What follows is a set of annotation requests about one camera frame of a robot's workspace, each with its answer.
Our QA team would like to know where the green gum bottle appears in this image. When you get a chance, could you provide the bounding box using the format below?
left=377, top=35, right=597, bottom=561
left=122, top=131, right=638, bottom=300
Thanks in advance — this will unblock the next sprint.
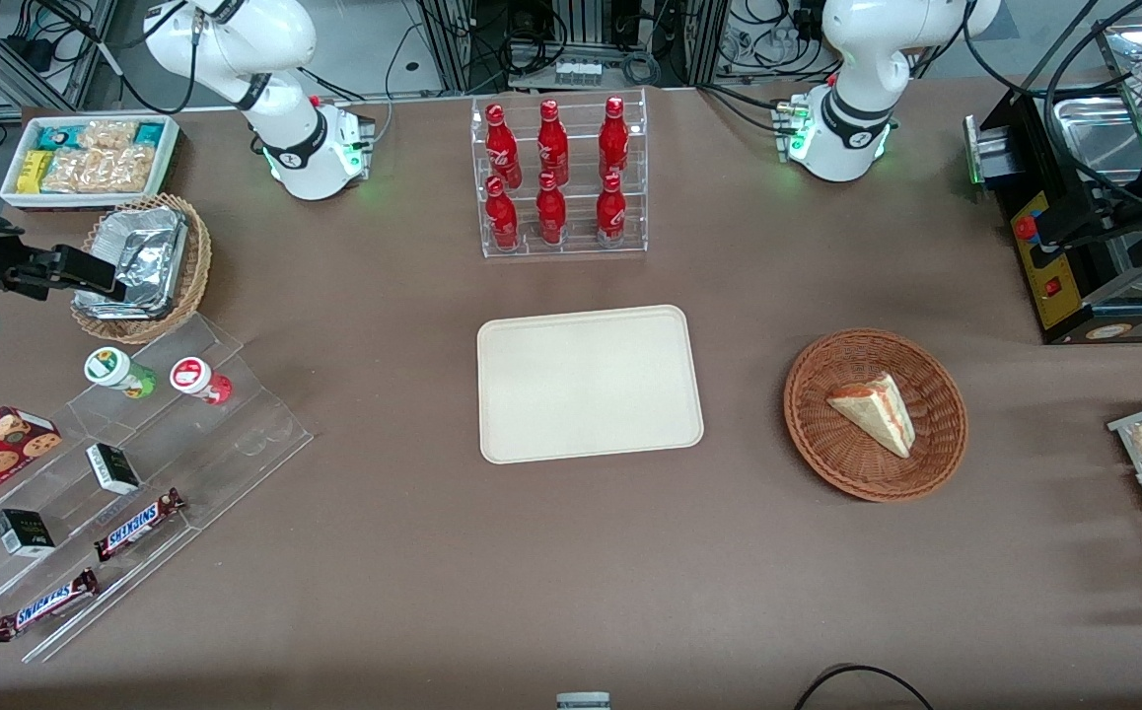
left=85, top=347, right=156, bottom=399

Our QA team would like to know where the red gum bottle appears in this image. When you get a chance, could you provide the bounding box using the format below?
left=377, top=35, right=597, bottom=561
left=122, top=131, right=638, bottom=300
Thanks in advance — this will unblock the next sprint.
left=170, top=357, right=233, bottom=405

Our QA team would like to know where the beige plastic tray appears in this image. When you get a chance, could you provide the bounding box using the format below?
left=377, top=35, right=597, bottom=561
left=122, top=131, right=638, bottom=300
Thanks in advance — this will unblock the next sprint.
left=477, top=306, right=705, bottom=464

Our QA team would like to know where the black sealing machine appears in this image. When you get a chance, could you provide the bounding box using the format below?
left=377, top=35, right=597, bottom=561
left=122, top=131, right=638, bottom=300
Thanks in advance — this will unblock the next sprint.
left=965, top=87, right=1142, bottom=345

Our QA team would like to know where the white snack bin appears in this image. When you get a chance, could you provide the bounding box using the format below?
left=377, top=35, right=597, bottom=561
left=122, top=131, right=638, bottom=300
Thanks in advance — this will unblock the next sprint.
left=1, top=114, right=180, bottom=210

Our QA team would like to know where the silver foil packet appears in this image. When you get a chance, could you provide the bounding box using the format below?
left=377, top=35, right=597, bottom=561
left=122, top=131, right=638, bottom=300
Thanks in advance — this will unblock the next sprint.
left=75, top=205, right=187, bottom=320

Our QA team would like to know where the yellow snack pack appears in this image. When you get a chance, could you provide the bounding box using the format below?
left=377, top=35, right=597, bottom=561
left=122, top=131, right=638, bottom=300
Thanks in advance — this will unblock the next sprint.
left=17, top=150, right=54, bottom=194

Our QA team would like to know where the clear peanut snack bag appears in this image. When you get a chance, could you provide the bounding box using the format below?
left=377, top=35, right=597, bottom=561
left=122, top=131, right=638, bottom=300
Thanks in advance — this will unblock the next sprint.
left=78, top=120, right=138, bottom=151
left=41, top=146, right=158, bottom=194

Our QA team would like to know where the light wicker basket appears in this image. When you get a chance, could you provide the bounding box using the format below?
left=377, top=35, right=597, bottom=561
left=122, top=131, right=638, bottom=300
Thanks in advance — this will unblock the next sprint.
left=71, top=193, right=212, bottom=344

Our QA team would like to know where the small black box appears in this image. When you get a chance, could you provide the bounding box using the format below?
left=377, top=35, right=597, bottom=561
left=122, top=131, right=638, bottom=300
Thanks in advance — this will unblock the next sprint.
left=0, top=509, right=56, bottom=558
left=86, top=444, right=142, bottom=496

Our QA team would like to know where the clear acrylic stepped display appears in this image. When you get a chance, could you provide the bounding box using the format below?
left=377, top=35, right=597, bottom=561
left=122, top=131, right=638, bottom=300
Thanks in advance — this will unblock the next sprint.
left=0, top=316, right=314, bottom=664

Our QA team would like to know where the Snickers chocolate bar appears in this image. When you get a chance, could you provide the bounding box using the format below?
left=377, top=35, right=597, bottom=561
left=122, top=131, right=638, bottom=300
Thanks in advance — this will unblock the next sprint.
left=94, top=488, right=186, bottom=563
left=0, top=569, right=100, bottom=643

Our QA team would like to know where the wrapped triangular sandwich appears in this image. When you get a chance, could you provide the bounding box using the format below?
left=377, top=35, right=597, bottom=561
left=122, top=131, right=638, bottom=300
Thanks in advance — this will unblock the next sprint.
left=826, top=372, right=917, bottom=459

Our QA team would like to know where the brown round wicker basket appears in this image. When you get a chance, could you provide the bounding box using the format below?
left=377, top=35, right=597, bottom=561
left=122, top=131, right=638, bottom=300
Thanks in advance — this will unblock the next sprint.
left=784, top=328, right=969, bottom=503

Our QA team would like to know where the red cola bottle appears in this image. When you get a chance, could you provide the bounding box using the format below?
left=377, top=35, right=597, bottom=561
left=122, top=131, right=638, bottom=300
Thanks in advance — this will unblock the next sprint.
left=596, top=173, right=627, bottom=244
left=598, top=96, right=630, bottom=180
left=536, top=99, right=570, bottom=186
left=535, top=172, right=568, bottom=247
left=484, top=103, right=523, bottom=188
left=485, top=176, right=520, bottom=251

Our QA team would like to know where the clear acrylic bottle rack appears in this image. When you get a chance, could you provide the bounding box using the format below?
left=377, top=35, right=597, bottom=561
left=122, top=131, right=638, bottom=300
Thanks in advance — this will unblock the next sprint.
left=470, top=89, right=649, bottom=259

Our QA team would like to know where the black floor cable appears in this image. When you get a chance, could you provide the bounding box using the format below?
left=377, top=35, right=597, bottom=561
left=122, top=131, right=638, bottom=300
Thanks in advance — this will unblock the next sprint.
left=793, top=665, right=937, bottom=710

